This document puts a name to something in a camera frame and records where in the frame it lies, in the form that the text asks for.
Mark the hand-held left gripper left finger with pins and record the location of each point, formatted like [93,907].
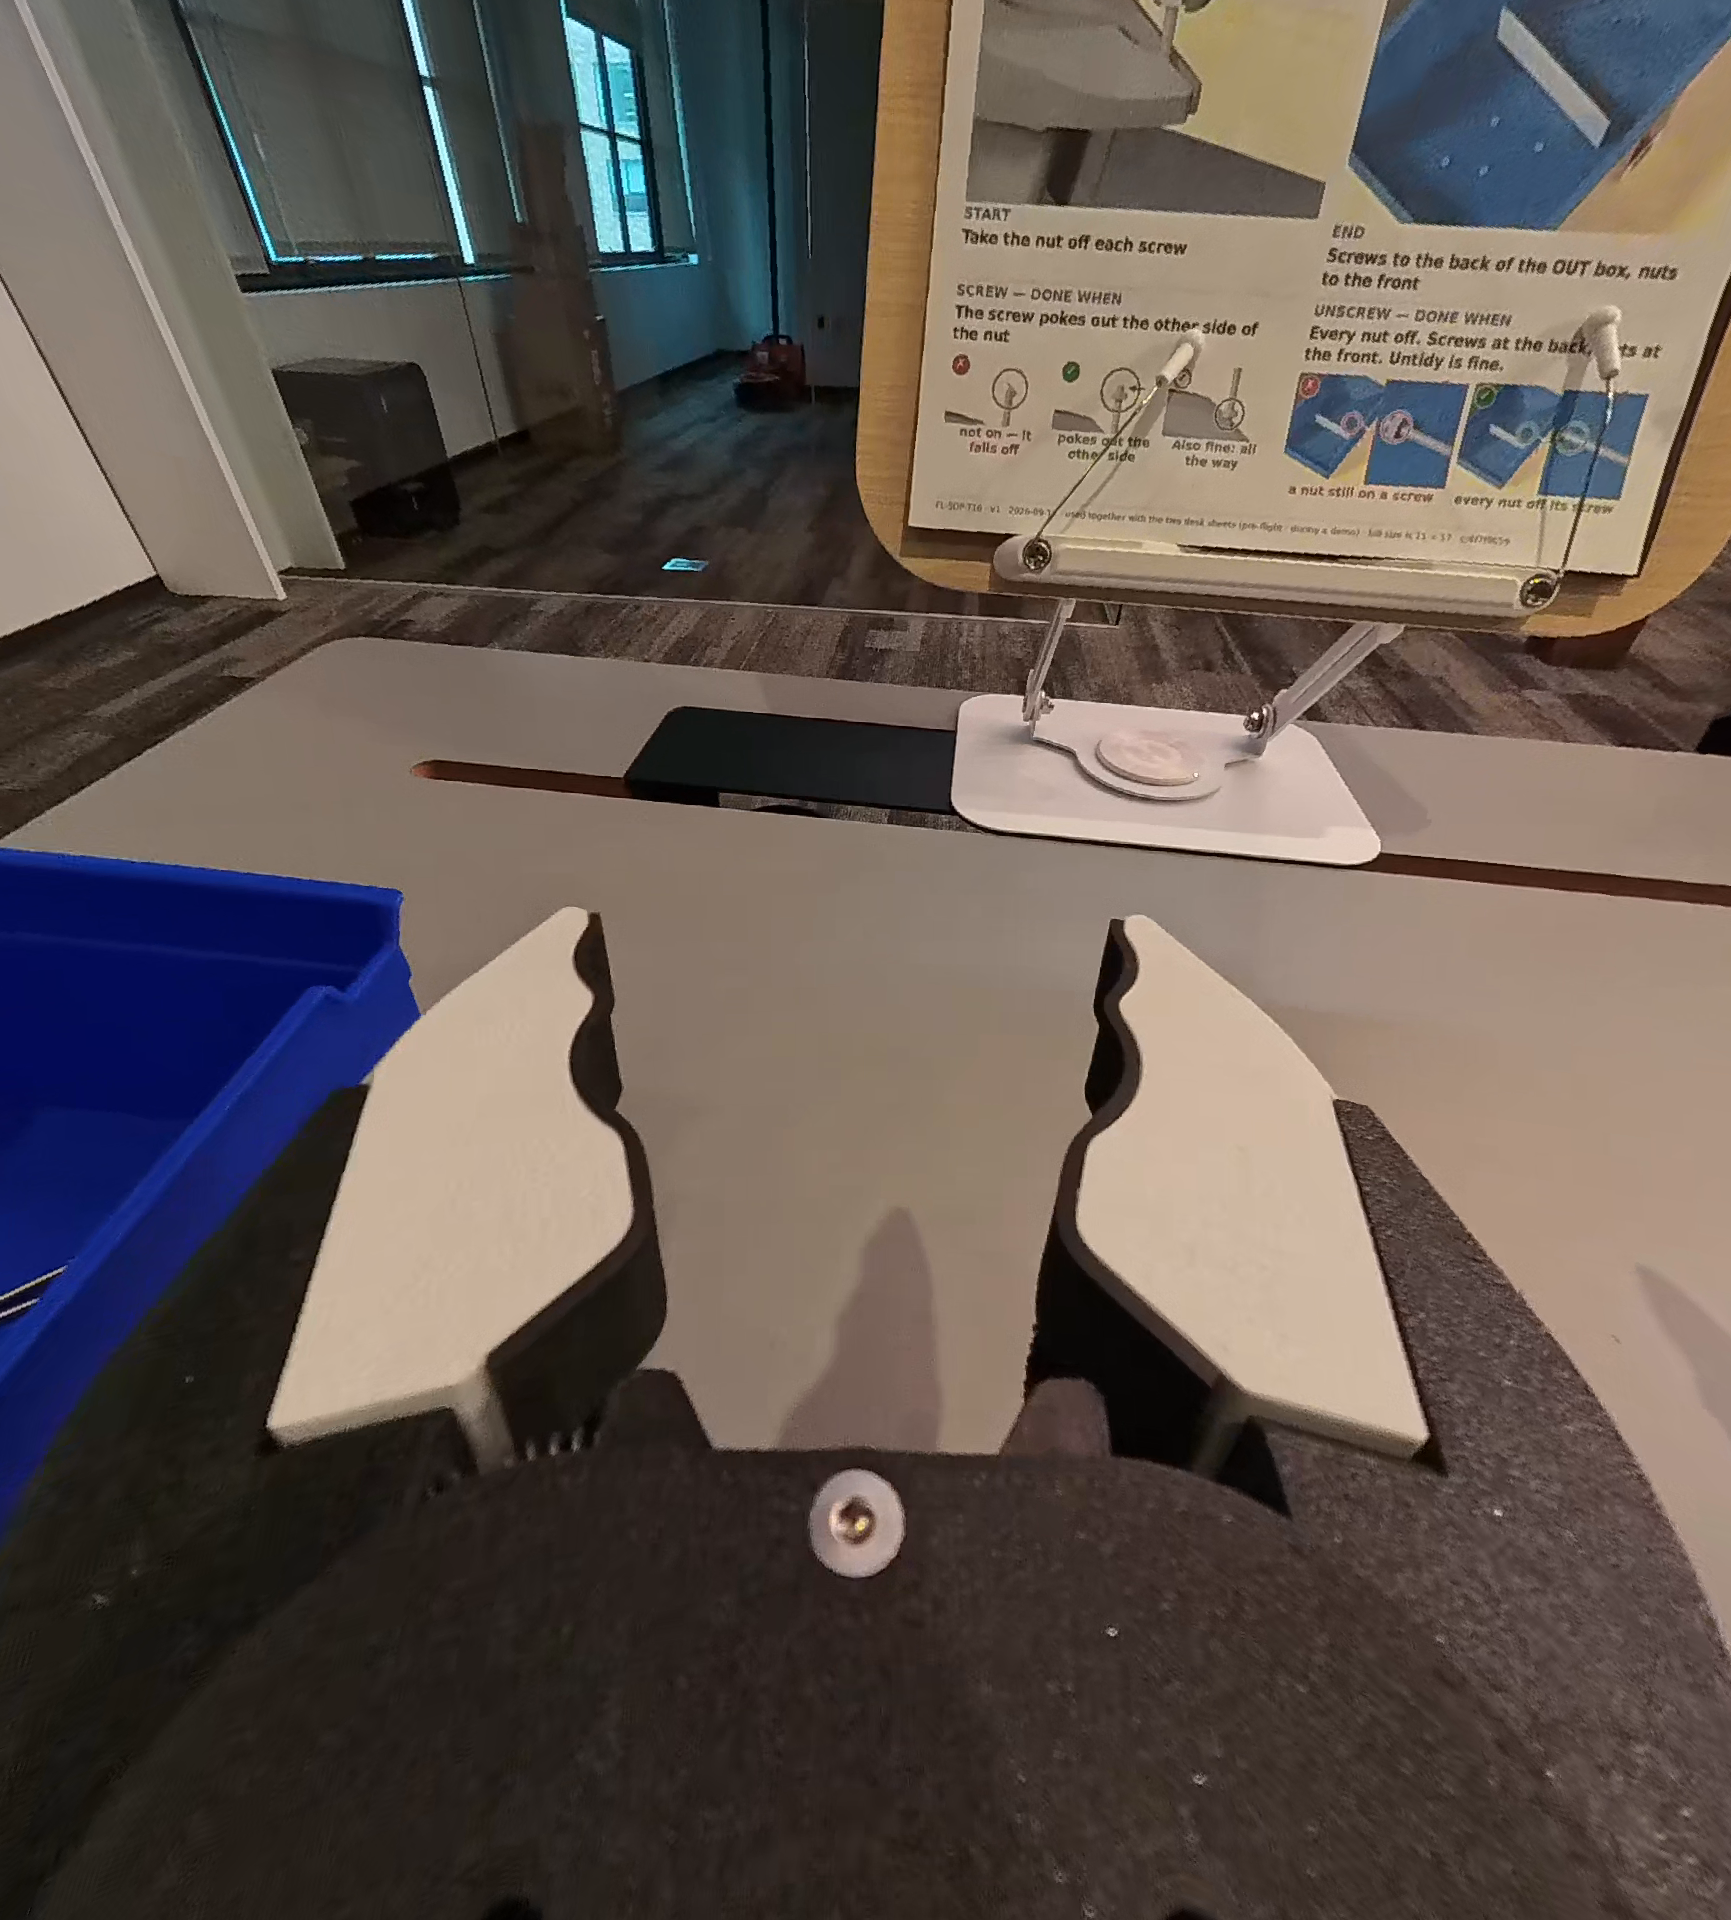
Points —
[475,1170]

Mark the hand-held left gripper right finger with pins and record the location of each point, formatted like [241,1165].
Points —
[1226,1200]

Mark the blue plastic bin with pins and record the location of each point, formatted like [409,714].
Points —
[131,1081]

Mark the wooden pillar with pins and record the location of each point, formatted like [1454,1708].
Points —
[1586,649]

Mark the dark grey cabinet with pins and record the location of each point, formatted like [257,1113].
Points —
[355,434]

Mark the red floor device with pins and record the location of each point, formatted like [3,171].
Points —
[773,373]

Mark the printed instruction sheet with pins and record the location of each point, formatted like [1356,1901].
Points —
[1181,271]

